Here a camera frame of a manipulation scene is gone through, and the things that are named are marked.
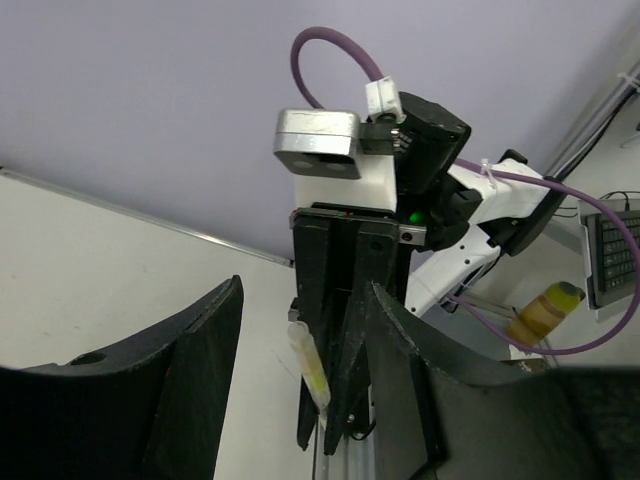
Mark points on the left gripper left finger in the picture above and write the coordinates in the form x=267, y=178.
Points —
x=150, y=406

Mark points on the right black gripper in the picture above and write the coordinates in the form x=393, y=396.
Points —
x=337, y=252

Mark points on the yellow tape roll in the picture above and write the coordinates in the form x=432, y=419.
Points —
x=544, y=313

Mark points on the black keyboard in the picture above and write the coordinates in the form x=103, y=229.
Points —
x=612, y=264

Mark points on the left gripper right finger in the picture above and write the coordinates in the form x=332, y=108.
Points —
x=443, y=411

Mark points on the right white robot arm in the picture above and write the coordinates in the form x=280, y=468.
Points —
x=460, y=217

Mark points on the yellow highlighter pen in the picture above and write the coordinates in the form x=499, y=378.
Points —
x=310, y=364

